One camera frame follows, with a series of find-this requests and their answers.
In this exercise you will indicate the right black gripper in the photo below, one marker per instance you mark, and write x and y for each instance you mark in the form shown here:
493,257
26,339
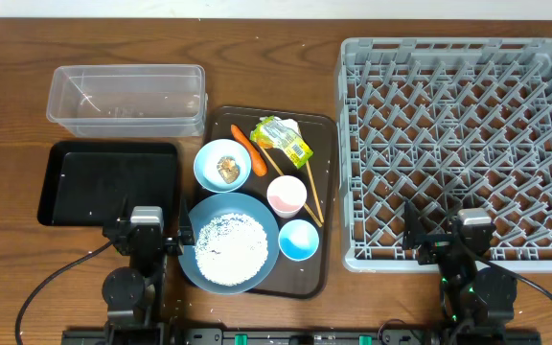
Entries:
416,236

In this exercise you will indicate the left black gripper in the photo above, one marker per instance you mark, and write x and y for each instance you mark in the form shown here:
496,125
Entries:
119,231

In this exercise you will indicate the dark blue plate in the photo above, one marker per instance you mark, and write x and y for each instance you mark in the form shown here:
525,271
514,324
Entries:
219,205

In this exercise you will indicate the light blue bowl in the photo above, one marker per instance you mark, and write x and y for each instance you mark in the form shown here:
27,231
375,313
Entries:
206,165

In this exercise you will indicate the white rice pile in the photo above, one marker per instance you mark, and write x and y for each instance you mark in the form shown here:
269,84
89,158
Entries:
231,249

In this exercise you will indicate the brown food scrap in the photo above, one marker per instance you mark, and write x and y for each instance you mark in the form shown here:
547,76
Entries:
228,169

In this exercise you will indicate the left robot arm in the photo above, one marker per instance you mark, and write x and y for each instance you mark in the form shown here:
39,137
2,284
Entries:
134,293

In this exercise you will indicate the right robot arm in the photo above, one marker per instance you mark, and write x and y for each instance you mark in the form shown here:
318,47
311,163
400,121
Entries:
476,303

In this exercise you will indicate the grey dishwasher rack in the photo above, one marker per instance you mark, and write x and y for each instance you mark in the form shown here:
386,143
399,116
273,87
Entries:
433,119

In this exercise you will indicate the black plastic tray bin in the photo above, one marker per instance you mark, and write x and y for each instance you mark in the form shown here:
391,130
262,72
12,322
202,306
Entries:
86,181

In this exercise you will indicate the orange carrot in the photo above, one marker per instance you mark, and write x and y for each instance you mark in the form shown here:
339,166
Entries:
258,165

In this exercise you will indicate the pink cup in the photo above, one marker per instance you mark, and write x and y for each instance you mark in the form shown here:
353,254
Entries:
286,195

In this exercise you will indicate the light blue cup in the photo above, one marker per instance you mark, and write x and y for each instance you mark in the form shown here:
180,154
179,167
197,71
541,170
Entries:
298,240

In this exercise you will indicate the clear plastic storage bin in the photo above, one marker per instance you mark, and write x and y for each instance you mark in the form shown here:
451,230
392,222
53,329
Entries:
129,100

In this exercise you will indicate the green yellow snack wrapper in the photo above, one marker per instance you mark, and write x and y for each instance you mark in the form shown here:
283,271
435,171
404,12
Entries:
283,134

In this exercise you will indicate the brown serving tray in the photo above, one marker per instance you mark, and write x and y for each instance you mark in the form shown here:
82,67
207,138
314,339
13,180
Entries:
286,278

